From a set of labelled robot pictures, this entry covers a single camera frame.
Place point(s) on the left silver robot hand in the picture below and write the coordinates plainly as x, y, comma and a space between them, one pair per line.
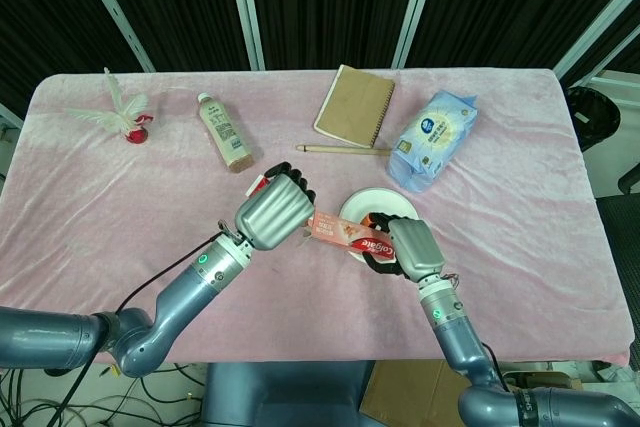
272, 214

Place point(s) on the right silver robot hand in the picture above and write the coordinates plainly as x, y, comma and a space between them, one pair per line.
417, 247

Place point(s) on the red Colgate toothpaste box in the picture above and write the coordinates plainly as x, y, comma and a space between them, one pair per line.
340, 233

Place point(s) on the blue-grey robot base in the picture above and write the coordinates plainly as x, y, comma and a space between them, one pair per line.
280, 394

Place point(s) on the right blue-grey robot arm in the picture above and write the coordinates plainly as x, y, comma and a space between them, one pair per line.
455, 337

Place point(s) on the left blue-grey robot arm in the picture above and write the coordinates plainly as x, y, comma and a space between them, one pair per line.
175, 292

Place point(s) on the white round plate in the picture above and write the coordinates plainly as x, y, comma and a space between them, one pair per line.
375, 202

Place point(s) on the brown cardboard box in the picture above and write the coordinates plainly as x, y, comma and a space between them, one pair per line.
415, 392

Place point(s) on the beige milk tea bottle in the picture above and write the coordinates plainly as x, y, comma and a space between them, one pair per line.
226, 133

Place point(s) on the wooden pen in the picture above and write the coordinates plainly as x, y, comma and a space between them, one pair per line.
340, 149

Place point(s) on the blue tissue pack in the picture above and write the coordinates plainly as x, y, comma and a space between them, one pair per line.
435, 139

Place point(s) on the brown spiral notebook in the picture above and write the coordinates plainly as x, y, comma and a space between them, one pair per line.
355, 104

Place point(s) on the pink table cloth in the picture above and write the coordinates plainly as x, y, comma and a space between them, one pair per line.
125, 207

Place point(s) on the white bird figurine red base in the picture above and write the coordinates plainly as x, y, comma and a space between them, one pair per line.
125, 114

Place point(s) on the black office chair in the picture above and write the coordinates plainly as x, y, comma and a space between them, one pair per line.
622, 227

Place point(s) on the black waste bin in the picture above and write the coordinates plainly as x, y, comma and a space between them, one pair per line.
592, 114

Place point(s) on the white side table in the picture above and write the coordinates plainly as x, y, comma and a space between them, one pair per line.
627, 92

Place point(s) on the white frame post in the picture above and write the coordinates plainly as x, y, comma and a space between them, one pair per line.
414, 7
597, 24
245, 7
112, 9

